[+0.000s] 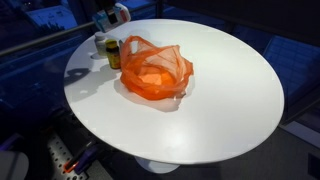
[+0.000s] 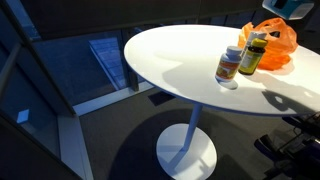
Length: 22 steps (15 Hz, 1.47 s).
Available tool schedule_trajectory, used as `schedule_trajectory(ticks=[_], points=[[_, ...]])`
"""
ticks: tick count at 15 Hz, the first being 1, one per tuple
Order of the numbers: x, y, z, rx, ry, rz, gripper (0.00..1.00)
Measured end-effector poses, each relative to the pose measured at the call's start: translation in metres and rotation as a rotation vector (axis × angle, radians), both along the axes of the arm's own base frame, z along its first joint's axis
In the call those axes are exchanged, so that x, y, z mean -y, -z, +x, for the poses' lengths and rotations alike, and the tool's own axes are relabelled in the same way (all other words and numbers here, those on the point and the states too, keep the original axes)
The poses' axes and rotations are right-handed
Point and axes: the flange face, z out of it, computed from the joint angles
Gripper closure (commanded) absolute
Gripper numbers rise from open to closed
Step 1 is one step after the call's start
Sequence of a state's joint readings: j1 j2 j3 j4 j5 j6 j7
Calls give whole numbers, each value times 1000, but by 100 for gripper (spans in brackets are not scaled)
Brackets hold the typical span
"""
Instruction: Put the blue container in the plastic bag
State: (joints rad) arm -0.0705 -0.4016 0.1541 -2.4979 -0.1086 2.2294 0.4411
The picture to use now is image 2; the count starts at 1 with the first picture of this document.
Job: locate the white table pedestal column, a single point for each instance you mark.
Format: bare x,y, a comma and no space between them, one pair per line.
193,126

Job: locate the white tube bottle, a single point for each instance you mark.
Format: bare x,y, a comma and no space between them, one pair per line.
255,36

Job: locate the yellow-capped amber pill bottle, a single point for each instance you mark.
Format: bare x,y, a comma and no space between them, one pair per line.
250,60

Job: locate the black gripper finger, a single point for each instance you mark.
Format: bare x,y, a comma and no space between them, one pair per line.
280,3

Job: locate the blue rectangular container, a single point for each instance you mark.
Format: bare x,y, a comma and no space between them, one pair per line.
296,10

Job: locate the white bottle orange label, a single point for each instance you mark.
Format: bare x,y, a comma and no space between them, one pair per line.
228,66

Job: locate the white round table base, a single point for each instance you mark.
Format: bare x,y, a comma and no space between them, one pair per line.
196,163

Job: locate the orange plastic bag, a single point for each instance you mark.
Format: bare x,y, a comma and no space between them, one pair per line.
280,46

